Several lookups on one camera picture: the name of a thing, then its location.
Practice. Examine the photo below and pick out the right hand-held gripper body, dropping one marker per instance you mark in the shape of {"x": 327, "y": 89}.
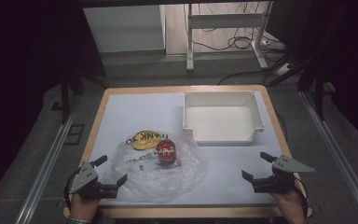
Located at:
{"x": 287, "y": 166}

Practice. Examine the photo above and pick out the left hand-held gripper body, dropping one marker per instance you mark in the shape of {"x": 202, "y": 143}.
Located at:
{"x": 85, "y": 179}

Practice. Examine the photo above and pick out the clear printed plastic bag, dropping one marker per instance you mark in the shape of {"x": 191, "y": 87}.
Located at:
{"x": 155, "y": 180}

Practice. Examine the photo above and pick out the yellow round object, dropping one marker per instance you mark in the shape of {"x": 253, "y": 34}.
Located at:
{"x": 145, "y": 140}

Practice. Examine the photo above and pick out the red round snack packet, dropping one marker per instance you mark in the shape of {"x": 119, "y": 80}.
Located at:
{"x": 166, "y": 152}

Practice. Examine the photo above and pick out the white plastic bin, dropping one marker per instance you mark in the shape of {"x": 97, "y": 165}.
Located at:
{"x": 222, "y": 123}

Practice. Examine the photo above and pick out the person's left hand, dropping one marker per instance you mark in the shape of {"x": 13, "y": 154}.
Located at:
{"x": 84, "y": 207}

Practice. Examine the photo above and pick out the person's right hand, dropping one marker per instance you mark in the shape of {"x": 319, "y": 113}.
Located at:
{"x": 290, "y": 207}

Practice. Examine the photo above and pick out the metal wristband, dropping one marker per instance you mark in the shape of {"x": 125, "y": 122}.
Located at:
{"x": 78, "y": 220}

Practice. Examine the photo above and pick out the black stand legs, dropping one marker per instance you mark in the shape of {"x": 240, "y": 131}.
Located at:
{"x": 319, "y": 90}
{"x": 64, "y": 96}

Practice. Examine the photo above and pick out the white power strip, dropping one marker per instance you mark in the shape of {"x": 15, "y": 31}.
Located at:
{"x": 282, "y": 69}

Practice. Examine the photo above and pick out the white cabinet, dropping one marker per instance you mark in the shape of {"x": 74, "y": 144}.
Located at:
{"x": 124, "y": 29}

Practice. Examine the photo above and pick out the aluminium rail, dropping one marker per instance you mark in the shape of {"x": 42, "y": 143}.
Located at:
{"x": 48, "y": 165}
{"x": 338, "y": 158}

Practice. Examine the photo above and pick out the white metal desk frame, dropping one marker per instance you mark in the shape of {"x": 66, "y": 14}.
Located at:
{"x": 223, "y": 21}

